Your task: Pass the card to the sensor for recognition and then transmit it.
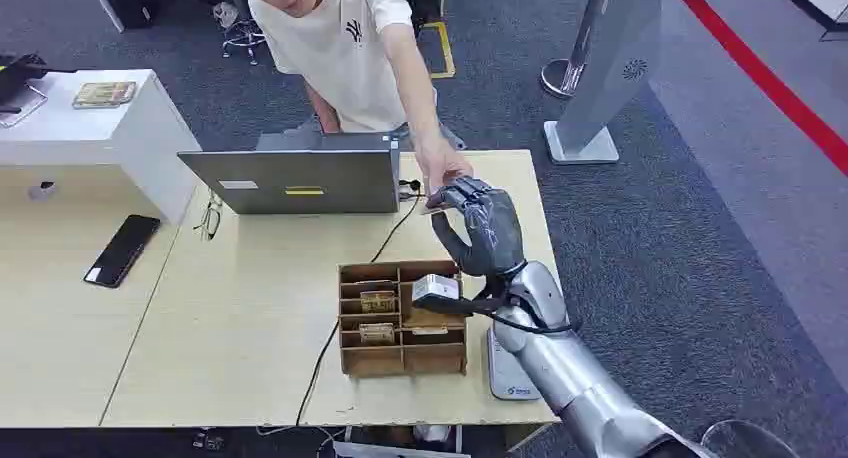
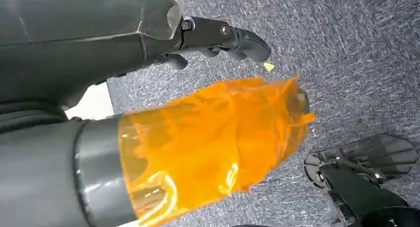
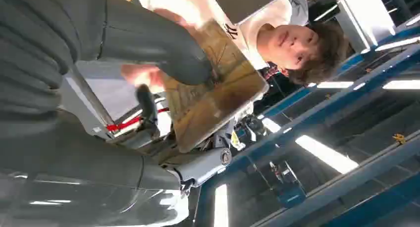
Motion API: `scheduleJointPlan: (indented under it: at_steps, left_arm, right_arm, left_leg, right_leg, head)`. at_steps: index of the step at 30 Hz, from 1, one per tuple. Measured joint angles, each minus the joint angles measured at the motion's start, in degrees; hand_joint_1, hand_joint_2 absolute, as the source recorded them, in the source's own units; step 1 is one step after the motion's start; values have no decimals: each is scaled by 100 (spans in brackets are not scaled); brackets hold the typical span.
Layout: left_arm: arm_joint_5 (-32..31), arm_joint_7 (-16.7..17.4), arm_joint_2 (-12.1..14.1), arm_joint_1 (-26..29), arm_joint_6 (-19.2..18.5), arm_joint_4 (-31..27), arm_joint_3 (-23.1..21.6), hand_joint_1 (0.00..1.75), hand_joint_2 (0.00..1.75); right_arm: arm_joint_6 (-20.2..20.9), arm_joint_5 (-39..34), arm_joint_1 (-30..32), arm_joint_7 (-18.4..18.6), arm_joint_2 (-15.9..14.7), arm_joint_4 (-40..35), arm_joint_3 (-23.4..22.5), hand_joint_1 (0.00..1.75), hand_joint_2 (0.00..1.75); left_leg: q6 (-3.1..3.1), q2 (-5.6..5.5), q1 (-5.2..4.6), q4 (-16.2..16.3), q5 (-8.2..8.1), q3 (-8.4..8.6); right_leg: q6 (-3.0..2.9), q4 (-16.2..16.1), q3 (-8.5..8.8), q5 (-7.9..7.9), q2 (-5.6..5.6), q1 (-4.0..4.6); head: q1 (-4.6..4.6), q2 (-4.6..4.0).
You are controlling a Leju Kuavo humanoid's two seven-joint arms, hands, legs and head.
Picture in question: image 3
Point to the white column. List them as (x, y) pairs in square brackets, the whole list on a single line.
[(361, 15)]

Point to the grey laptop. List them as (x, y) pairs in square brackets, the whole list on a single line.
[(242, 2)]

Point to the ceiling light panel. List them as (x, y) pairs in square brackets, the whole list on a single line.
[(326, 155), (402, 84), (334, 85), (398, 43), (221, 205)]

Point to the person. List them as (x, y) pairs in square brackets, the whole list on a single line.
[(288, 41)]

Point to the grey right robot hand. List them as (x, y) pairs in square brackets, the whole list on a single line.
[(98, 186)]

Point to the person's left hand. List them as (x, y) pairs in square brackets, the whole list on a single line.
[(141, 76)]

